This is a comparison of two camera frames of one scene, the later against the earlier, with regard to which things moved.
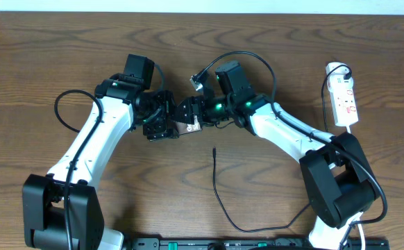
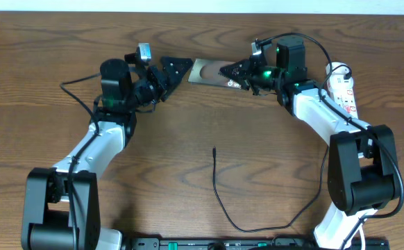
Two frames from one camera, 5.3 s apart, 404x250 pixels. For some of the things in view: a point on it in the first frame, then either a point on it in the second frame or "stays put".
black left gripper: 161,130 → 164,90
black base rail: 249,243 stays put
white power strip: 343,101 stays put
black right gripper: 190,103 → 245,67
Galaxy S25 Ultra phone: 184,128 → 206,72
